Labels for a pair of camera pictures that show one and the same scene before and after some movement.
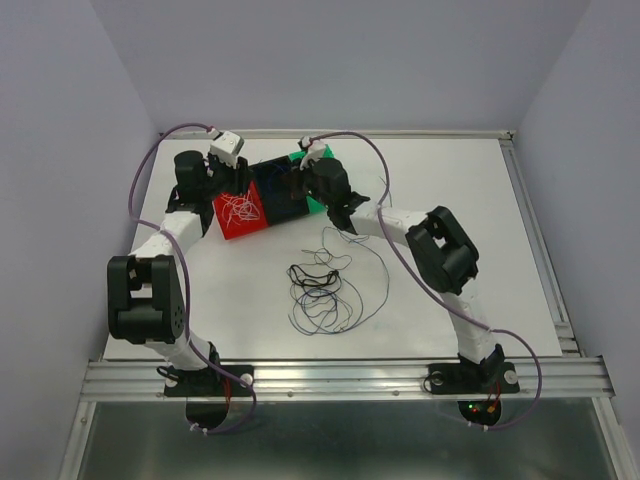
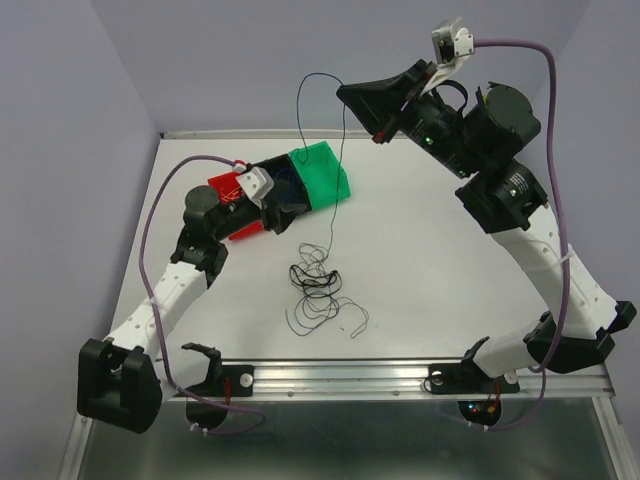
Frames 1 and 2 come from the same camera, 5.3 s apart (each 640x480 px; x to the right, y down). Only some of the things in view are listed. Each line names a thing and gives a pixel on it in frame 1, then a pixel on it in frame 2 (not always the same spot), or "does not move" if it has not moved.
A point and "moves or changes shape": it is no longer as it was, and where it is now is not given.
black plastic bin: (276, 204) does not move
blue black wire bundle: (339, 287) moves or changes shape
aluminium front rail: (351, 379) does not move
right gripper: (292, 179) -> (378, 104)
